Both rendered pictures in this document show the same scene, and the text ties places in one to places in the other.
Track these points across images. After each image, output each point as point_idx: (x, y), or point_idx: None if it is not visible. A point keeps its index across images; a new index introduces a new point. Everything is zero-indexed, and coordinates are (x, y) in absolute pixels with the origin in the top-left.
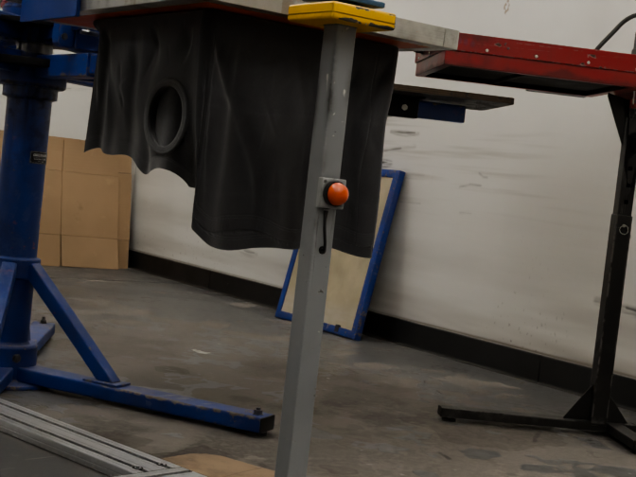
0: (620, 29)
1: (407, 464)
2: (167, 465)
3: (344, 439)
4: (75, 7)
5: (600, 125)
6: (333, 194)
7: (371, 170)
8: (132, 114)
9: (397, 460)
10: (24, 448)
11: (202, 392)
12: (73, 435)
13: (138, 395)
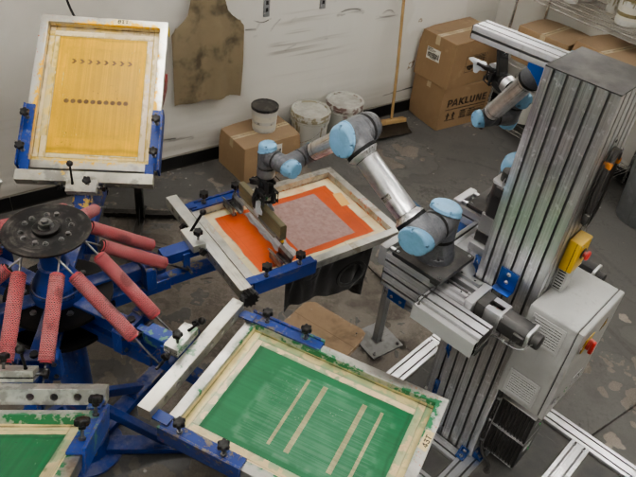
0: (1, 12)
1: (226, 291)
2: (429, 340)
3: (189, 307)
4: (315, 270)
5: (7, 70)
6: None
7: None
8: (317, 283)
9: (220, 294)
10: (417, 375)
11: (95, 355)
12: (410, 362)
13: (159, 375)
